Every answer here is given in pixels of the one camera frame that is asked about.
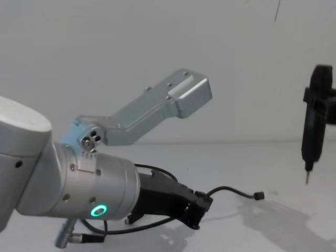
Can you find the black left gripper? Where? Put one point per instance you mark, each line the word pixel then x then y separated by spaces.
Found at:
pixel 160 194

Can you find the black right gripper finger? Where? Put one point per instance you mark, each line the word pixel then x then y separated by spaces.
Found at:
pixel 329 101

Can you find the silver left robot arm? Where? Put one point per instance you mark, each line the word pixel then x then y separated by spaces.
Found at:
pixel 78 181

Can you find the white table cloth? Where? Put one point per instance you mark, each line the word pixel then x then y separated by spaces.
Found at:
pixel 262 223

